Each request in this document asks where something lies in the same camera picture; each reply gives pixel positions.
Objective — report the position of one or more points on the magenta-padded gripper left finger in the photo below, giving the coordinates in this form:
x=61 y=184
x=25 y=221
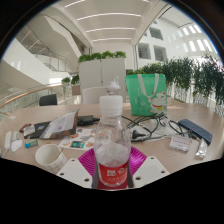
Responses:
x=73 y=173

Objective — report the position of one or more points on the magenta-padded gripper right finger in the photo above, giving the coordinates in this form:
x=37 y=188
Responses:
x=151 y=170

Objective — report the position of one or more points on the clear red-labelled water bottle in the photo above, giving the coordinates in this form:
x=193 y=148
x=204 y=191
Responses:
x=112 y=146

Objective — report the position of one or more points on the white grid-pattern mug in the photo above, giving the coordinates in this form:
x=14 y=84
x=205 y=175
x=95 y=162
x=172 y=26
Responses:
x=50 y=156

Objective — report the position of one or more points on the colourful sticker sheet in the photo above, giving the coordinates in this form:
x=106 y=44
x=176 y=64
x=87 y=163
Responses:
x=78 y=141

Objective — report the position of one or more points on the small white card box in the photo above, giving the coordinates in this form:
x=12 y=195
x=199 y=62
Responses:
x=180 y=143

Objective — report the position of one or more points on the open printed booklet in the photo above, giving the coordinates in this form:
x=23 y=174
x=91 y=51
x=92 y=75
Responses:
x=61 y=125

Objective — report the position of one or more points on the small green box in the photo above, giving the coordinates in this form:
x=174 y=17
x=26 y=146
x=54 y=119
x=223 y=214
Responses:
x=31 y=144

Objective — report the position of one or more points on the clear plastic packet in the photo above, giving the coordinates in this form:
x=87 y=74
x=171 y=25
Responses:
x=201 y=149

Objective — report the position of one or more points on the black power adapter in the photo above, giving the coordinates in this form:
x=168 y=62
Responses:
x=86 y=120

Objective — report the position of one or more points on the black flat folder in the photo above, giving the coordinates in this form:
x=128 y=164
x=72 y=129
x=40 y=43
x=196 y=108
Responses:
x=40 y=128

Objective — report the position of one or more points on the white wrapped packet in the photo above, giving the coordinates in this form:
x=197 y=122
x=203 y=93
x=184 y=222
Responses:
x=30 y=130

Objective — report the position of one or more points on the small grey-white charger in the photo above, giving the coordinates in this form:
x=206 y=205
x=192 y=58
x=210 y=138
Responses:
x=15 y=135

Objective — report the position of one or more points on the green tote bag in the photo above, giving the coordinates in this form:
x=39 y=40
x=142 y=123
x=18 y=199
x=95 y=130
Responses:
x=143 y=100

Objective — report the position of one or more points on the white power strip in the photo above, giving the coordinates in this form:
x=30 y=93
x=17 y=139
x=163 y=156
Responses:
x=7 y=140

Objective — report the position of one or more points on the black chair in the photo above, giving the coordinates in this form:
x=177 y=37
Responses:
x=48 y=100

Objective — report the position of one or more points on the white chair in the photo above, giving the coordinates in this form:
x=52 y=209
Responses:
x=91 y=96

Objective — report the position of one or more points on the white paper slip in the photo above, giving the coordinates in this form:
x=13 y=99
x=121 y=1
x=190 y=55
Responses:
x=12 y=117

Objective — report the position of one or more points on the tall clear white-lidded bottle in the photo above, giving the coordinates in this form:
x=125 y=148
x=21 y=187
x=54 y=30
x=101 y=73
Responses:
x=113 y=86

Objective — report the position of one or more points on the potted green plants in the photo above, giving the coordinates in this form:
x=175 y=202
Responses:
x=75 y=79

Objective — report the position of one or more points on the white cabinet with plants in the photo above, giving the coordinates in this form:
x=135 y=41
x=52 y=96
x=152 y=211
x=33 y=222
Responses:
x=100 y=76

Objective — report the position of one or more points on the green hedge plant row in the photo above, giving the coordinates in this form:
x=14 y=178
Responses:
x=200 y=78

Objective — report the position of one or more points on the ceiling light strips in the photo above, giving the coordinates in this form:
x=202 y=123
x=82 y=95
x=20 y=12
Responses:
x=108 y=16

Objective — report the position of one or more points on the glass balustrade with wooden rail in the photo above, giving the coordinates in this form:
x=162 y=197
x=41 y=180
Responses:
x=23 y=98

